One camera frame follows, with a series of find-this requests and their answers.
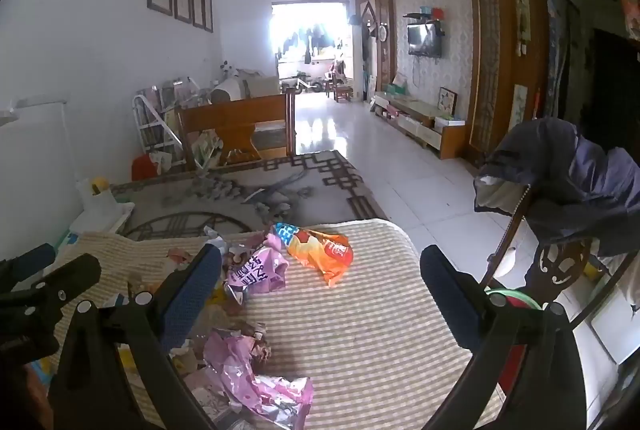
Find purple snack bag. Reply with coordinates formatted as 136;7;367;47
222;232;291;305

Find crumpled pink plastic wrapper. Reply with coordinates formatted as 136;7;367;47
202;327;316;430

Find dark wall shelf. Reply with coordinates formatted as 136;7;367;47
404;7;446;35

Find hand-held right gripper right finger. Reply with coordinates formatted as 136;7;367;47
419;245;588;430

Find beige checkered blanket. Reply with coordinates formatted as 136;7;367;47
30;219;506;430

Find orange snack bag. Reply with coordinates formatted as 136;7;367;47
272;222;354;288

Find white cabinet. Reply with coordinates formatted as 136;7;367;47
0;96;83;241

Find dark blue jacket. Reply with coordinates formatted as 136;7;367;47
474;117;640;258

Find wooden bench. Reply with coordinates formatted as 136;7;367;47
175;92;297;171

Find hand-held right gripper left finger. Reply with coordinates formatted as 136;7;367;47
47;244;223;430

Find red plastic stool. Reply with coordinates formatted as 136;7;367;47
131;153;163;183

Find pile of paper scraps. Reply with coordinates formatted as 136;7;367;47
115;230;273;391

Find wall television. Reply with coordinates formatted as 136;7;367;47
407;22;443;59

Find hanging scroll painting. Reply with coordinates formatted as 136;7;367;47
512;0;531;55
511;84;530;123

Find long television cabinet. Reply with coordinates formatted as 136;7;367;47
372;90;468;161

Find white wire rack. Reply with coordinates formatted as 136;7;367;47
132;84;201;165

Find carved wooden chair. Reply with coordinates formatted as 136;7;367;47
482;190;640;346

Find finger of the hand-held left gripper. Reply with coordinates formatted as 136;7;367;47
0;243;58;291
10;254;102;326

